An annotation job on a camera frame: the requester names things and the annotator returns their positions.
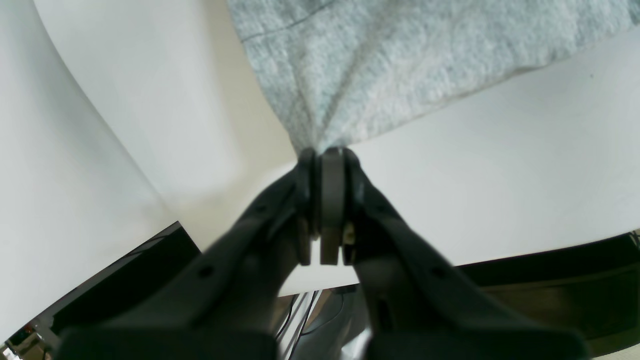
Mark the grey Hugging Face t-shirt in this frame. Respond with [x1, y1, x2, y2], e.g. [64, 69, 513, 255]
[227, 0, 639, 153]

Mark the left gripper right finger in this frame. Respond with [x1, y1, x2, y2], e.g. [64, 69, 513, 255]
[342, 149, 588, 360]

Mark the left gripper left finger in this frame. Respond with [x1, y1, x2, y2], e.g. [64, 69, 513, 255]
[55, 149, 317, 360]

